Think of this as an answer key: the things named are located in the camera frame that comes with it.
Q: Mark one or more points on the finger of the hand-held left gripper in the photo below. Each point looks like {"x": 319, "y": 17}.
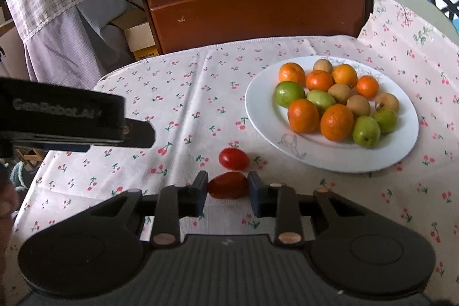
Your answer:
{"x": 140, "y": 134}

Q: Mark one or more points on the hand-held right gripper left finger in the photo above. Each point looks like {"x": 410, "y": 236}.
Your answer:
{"x": 200, "y": 193}

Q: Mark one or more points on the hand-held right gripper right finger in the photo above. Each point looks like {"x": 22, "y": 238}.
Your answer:
{"x": 254, "y": 193}

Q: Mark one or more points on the red cherry tomato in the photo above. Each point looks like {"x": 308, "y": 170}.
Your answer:
{"x": 233, "y": 159}
{"x": 227, "y": 186}

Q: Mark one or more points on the white plate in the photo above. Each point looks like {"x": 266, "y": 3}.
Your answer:
{"x": 269, "y": 112}

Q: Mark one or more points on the large green jujube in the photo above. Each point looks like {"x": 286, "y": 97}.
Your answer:
{"x": 288, "y": 94}

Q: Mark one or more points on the small orange mandarin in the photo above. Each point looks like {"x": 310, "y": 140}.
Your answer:
{"x": 367, "y": 86}
{"x": 319, "y": 80}

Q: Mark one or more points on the round brown longan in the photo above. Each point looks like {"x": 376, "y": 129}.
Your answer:
{"x": 322, "y": 65}
{"x": 339, "y": 92}
{"x": 358, "y": 105}
{"x": 386, "y": 102}

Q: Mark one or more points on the person's left hand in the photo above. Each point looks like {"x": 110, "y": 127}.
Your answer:
{"x": 5, "y": 205}

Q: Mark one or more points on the cherry print tablecloth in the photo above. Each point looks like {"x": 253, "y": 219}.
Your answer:
{"x": 179, "y": 94}

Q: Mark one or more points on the dark fuzzy slippers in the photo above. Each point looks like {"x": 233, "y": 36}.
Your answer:
{"x": 21, "y": 177}

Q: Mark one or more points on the purple hanging cloth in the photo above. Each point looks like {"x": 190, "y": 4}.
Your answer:
{"x": 71, "y": 40}

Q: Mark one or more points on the open cardboard box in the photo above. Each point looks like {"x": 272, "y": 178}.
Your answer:
{"x": 140, "y": 37}

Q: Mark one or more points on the brown wooden headboard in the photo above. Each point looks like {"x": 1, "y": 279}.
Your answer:
{"x": 251, "y": 5}

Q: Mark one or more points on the floral print cloth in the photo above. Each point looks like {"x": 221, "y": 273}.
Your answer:
{"x": 405, "y": 26}

